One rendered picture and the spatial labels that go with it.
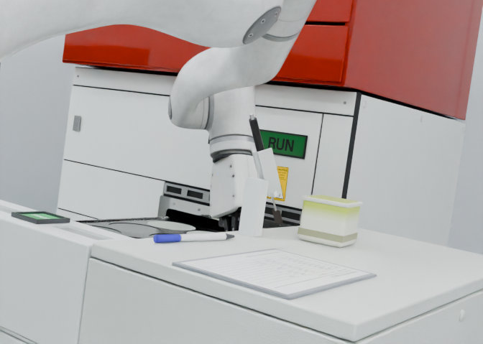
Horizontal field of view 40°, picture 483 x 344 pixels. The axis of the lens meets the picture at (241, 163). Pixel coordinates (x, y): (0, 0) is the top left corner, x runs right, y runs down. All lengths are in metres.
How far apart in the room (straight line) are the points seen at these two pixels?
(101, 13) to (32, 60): 3.77
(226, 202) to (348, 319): 0.55
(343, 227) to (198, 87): 0.32
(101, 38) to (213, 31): 0.97
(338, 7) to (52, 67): 3.14
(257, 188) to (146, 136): 0.67
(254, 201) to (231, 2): 0.37
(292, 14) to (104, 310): 0.46
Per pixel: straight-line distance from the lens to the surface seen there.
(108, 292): 0.80
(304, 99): 1.36
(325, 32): 1.30
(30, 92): 4.43
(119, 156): 1.67
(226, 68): 1.06
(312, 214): 1.01
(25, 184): 4.42
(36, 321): 0.90
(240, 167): 1.13
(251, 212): 0.99
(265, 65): 1.03
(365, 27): 1.33
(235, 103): 1.17
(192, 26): 0.73
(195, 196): 1.51
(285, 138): 1.37
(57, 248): 0.86
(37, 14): 0.65
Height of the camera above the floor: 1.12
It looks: 3 degrees down
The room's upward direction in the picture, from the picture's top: 8 degrees clockwise
